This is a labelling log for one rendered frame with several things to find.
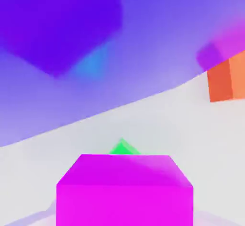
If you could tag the small magenta cube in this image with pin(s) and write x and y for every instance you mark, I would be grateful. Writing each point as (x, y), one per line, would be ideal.
(124, 201)

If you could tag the small green cube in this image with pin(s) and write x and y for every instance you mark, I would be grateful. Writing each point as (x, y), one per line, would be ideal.
(121, 149)

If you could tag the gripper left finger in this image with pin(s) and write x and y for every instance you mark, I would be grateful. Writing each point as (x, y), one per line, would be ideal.
(38, 220)

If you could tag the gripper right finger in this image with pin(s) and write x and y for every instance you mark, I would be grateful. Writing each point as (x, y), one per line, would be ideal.
(210, 220)

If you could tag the large orange box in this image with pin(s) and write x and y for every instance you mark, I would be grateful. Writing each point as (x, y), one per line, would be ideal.
(222, 84)

